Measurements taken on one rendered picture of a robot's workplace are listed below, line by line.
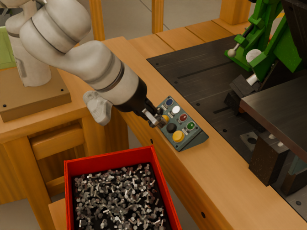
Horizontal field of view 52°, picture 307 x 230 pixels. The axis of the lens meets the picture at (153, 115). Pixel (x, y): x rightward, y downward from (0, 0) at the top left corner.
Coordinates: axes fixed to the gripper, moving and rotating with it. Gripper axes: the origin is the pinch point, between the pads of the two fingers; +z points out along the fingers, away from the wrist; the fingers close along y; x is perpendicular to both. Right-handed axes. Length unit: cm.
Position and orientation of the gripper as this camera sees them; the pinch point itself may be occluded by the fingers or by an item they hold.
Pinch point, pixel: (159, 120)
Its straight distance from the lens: 70.1
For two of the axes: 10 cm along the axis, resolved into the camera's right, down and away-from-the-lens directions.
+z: 5.1, 4.5, 7.4
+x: -7.3, 6.8, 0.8
